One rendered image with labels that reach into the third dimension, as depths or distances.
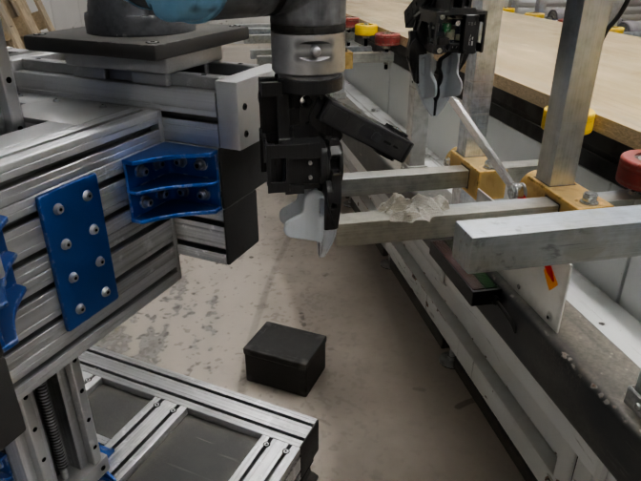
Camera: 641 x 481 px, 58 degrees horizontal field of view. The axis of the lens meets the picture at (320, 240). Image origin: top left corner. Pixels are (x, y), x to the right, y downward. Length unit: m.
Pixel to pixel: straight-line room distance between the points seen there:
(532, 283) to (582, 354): 0.12
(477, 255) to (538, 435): 1.06
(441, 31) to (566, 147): 0.22
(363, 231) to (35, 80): 0.56
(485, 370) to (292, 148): 1.11
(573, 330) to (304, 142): 0.44
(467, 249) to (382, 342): 1.51
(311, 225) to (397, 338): 1.33
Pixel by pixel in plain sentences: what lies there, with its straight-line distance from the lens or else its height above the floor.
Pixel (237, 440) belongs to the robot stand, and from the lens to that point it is 1.32.
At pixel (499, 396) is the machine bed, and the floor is 0.17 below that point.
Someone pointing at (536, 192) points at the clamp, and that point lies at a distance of 0.82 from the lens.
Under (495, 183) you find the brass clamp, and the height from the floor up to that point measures 0.81.
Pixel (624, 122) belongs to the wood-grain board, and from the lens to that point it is 1.04.
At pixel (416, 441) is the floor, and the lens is 1.62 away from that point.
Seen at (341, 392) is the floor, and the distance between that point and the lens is 1.73.
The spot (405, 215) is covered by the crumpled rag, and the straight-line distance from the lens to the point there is 0.67.
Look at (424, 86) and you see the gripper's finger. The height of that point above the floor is 0.97.
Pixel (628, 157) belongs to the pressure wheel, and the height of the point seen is 0.91.
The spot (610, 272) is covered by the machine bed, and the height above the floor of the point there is 0.66.
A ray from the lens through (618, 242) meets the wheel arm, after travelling 0.49.
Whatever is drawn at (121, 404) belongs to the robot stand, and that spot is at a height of 0.21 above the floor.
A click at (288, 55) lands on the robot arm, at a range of 0.59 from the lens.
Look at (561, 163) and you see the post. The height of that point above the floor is 0.90.
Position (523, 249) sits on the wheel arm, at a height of 0.95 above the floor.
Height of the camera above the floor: 1.14
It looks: 27 degrees down
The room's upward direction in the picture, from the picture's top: straight up
